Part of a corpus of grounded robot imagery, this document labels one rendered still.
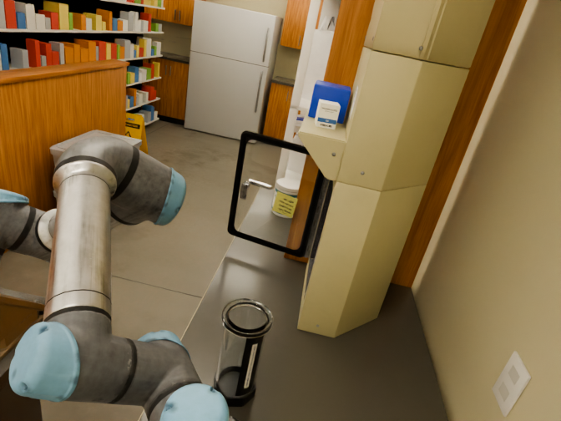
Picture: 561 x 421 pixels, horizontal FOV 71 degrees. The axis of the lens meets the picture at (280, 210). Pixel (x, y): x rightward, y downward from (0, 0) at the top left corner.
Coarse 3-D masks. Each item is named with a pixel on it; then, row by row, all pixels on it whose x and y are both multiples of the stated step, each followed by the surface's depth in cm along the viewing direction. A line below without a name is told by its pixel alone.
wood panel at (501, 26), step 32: (352, 0) 111; (512, 0) 106; (352, 32) 115; (512, 32) 109; (352, 64) 118; (480, 64) 114; (480, 96) 117; (448, 128) 122; (448, 160) 126; (448, 192) 130; (416, 224) 136; (288, 256) 148; (416, 256) 141
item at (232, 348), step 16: (240, 304) 86; (256, 304) 87; (224, 320) 80; (240, 320) 89; (256, 320) 88; (272, 320) 83; (224, 336) 83; (224, 352) 84; (240, 352) 81; (224, 368) 85; (256, 368) 87; (224, 384) 87
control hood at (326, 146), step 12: (312, 120) 105; (300, 132) 92; (312, 132) 93; (324, 132) 95; (336, 132) 98; (312, 144) 92; (324, 144) 92; (336, 144) 91; (312, 156) 94; (324, 156) 93; (336, 156) 92; (324, 168) 94; (336, 168) 94
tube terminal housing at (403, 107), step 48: (384, 96) 86; (432, 96) 90; (384, 144) 90; (432, 144) 99; (336, 192) 96; (384, 192) 96; (336, 240) 101; (384, 240) 106; (336, 288) 107; (384, 288) 120; (336, 336) 115
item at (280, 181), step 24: (264, 144) 130; (264, 168) 133; (288, 168) 130; (312, 168) 127; (264, 192) 136; (288, 192) 133; (312, 192) 130; (240, 216) 142; (264, 216) 139; (288, 216) 136; (288, 240) 140
